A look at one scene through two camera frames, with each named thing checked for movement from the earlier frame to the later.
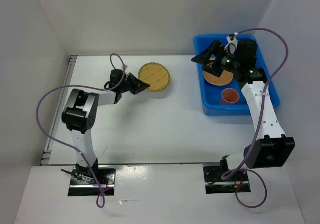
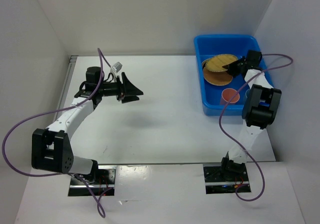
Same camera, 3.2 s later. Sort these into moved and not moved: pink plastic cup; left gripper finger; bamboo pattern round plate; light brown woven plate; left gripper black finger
Moved: left gripper finger; bamboo pattern round plate; left gripper black finger
Not moved: light brown woven plate; pink plastic cup
